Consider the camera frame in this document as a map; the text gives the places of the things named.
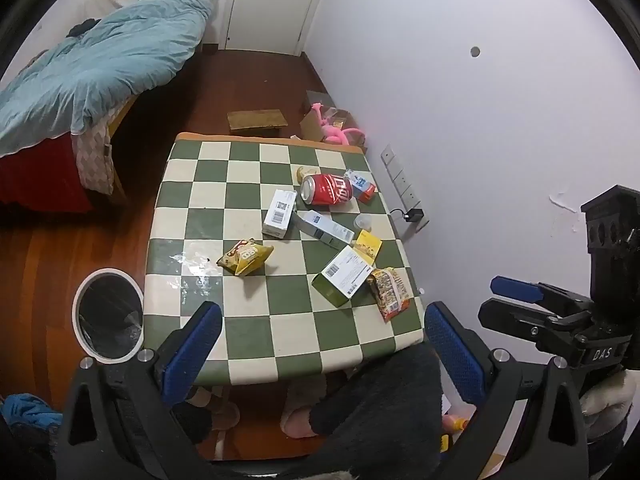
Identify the red bed sheet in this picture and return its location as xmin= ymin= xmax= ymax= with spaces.
xmin=0 ymin=132 xmax=93 ymax=213

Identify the dark item on bed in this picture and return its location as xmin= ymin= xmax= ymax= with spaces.
xmin=67 ymin=18 xmax=103 ymax=37

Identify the green checkered table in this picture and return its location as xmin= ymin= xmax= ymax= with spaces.
xmin=142 ymin=132 xmax=426 ymax=386

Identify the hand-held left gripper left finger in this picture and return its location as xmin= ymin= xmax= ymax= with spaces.
xmin=55 ymin=301 xmax=223 ymax=480

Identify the white door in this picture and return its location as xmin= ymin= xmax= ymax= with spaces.
xmin=224 ymin=0 xmax=333 ymax=56

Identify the yellow snack packet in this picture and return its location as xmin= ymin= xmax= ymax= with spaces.
xmin=216 ymin=239 xmax=275 ymax=277

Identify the long blue white box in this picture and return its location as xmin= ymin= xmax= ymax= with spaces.
xmin=292 ymin=210 xmax=356 ymax=250

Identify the orange noodle packet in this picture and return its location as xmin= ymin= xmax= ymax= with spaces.
xmin=366 ymin=266 xmax=413 ymax=323

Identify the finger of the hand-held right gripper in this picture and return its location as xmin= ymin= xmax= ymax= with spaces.
xmin=477 ymin=299 xmax=594 ymax=357
xmin=490 ymin=276 xmax=594 ymax=314

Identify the white round trash bin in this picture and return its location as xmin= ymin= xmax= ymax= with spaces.
xmin=72 ymin=268 xmax=146 ymax=363

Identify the grey checkered cloth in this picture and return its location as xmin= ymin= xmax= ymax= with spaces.
xmin=71 ymin=120 xmax=117 ymax=196

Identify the red soda can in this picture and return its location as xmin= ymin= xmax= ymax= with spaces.
xmin=301 ymin=173 xmax=355 ymax=207

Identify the blue clothing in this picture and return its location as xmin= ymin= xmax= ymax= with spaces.
xmin=0 ymin=394 xmax=63 ymax=433

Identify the open cardboard box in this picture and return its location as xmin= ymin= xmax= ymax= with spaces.
xmin=299 ymin=109 xmax=368 ymax=153

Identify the orange yellow object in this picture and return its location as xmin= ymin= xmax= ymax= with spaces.
xmin=440 ymin=412 xmax=473 ymax=453

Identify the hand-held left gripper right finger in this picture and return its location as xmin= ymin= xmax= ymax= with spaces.
xmin=424 ymin=301 xmax=589 ymax=480

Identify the yellow flat packet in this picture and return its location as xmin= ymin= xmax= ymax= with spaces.
xmin=350 ymin=230 xmax=383 ymax=264

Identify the wooden bed frame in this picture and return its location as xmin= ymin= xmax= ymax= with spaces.
xmin=102 ymin=92 xmax=138 ymax=206

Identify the light blue duvet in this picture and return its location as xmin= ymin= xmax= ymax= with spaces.
xmin=0 ymin=0 xmax=215 ymax=157

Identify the pink plush toy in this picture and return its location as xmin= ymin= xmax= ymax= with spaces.
xmin=311 ymin=103 xmax=368 ymax=145

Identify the person's dark trouser leg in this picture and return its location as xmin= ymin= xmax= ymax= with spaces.
xmin=280 ymin=342 xmax=443 ymax=480

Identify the white barcode box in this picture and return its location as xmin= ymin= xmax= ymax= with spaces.
xmin=261 ymin=189 xmax=298 ymax=239

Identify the wall socket panel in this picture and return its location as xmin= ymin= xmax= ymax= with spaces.
xmin=381 ymin=143 xmax=430 ymax=231

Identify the beige slipper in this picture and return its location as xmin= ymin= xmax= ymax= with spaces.
xmin=185 ymin=385 xmax=241 ymax=433

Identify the pink slipper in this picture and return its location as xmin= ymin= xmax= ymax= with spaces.
xmin=279 ymin=375 xmax=328 ymax=439

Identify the green box with white label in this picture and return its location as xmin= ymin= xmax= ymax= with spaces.
xmin=311 ymin=246 xmax=376 ymax=307

